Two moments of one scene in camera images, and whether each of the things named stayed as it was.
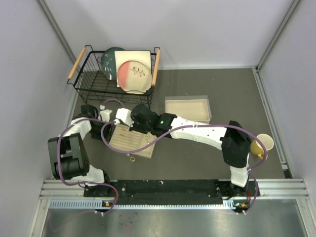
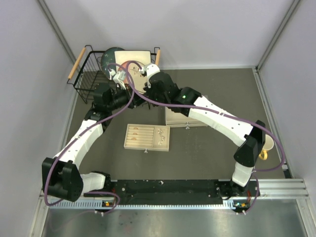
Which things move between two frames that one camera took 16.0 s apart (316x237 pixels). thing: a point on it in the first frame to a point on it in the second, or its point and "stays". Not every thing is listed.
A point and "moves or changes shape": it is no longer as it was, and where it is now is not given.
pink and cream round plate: x=134 y=77 stays
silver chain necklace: x=147 y=137 moves or changes shape
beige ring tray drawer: x=124 y=139 moves or changes shape
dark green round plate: x=108 y=62 stays
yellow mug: x=256 y=147 stays
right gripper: x=134 y=128 to x=149 y=89
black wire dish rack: x=90 y=83 stays
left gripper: x=107 y=131 to x=137 y=99
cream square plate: x=122 y=56 stays
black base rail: x=166 y=192 stays
